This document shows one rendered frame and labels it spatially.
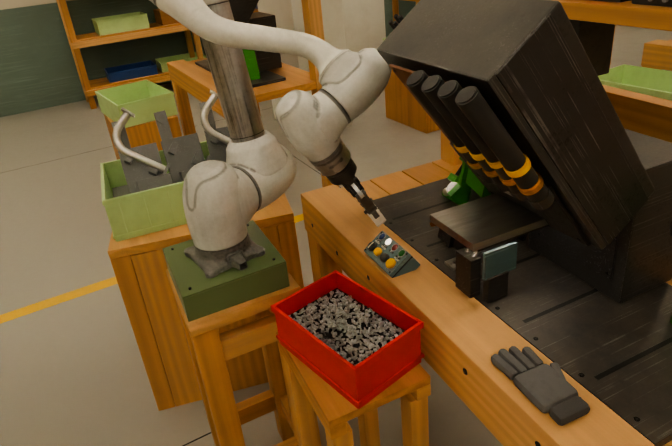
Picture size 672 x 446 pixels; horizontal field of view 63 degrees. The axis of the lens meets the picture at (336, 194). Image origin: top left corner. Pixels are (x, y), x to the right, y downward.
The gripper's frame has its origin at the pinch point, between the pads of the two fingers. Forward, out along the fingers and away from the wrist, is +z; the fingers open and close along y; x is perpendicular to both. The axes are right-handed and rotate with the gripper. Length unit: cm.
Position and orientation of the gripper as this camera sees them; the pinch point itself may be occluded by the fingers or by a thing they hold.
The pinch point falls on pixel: (375, 214)
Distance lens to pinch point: 143.1
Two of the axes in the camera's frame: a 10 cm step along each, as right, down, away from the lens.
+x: 7.8, -6.3, -0.1
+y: 3.7, 4.7, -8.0
